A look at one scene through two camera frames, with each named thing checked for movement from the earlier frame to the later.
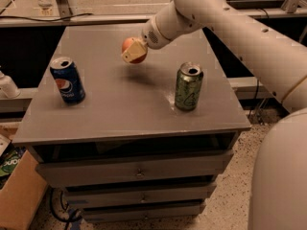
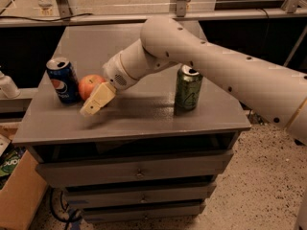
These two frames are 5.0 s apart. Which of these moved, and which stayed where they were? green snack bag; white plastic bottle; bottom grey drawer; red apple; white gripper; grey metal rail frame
Moved: red apple; white gripper
Stayed: bottom grey drawer; grey metal rail frame; green snack bag; white plastic bottle
